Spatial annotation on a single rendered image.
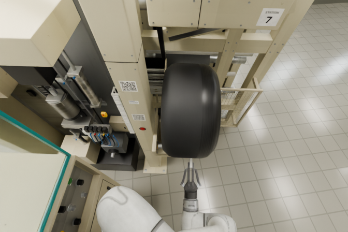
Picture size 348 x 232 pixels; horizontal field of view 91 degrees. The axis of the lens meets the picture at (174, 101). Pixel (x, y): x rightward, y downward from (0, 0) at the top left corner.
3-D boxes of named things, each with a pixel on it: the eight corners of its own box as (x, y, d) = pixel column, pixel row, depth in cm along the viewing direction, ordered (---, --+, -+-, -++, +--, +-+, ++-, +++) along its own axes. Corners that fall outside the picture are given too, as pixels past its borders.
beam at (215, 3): (148, 28, 81) (144, -7, 69) (154, 0, 96) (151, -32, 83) (278, 31, 81) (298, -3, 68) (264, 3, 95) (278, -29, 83)
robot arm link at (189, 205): (183, 211, 95) (183, 199, 97) (182, 207, 104) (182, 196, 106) (199, 212, 95) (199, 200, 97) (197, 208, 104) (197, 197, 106)
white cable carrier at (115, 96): (130, 133, 125) (110, 94, 85) (131, 127, 127) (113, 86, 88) (136, 133, 125) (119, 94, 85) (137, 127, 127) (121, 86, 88)
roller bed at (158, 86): (143, 95, 150) (138, 71, 125) (145, 82, 158) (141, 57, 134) (166, 96, 150) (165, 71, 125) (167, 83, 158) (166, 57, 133)
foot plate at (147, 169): (143, 173, 199) (142, 172, 197) (145, 149, 214) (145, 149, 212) (166, 173, 199) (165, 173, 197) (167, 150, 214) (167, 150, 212)
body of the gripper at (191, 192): (198, 200, 98) (198, 182, 101) (183, 199, 98) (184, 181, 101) (197, 198, 105) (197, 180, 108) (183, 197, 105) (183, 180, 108)
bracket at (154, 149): (153, 155, 126) (151, 151, 118) (157, 109, 148) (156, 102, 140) (157, 156, 126) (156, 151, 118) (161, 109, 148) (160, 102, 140)
